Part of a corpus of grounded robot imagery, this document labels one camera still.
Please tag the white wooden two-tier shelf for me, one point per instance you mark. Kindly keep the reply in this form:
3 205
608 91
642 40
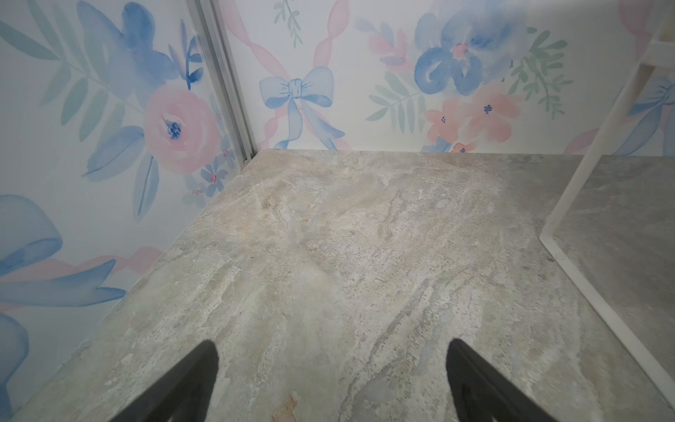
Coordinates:
612 230

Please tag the aluminium corner post left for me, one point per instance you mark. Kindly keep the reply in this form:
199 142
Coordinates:
206 16

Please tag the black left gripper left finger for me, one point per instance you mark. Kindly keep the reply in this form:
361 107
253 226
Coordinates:
181 394

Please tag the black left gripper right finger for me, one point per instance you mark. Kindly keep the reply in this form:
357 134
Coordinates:
481 393

